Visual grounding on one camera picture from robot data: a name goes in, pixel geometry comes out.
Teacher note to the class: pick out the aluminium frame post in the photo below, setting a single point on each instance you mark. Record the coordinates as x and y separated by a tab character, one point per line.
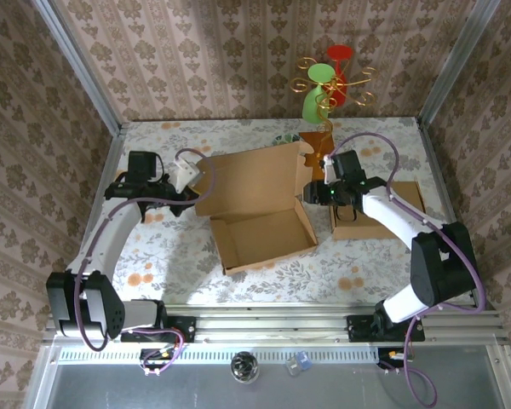
460	55
74	55

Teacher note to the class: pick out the brown cardboard mailer box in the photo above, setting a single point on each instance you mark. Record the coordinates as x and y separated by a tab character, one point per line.
366	230
255	183

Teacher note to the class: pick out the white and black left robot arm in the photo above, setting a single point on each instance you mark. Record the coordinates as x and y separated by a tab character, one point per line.
106	238

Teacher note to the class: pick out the aluminium table side rail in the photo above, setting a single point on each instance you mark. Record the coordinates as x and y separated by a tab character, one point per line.
110	170
431	149

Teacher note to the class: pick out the red vase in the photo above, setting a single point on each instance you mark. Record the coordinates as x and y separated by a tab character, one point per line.
340	52

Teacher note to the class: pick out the floral tablecloth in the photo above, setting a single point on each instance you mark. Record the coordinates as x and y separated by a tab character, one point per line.
281	289

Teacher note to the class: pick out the green leaf pattern bowl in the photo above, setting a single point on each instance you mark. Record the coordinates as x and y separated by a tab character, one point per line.
287	138

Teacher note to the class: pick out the small clear blue box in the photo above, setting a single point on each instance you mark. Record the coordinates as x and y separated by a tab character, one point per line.
298	363

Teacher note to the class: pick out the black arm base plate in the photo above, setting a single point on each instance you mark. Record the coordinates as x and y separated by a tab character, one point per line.
357	328
183	328

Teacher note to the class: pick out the shiny metal cup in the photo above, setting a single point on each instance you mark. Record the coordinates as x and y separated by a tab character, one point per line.
245	367

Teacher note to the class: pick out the aluminium mounting rail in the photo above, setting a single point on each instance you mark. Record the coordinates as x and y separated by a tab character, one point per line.
272	324

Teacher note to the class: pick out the green vase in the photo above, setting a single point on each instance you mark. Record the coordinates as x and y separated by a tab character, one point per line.
311	106

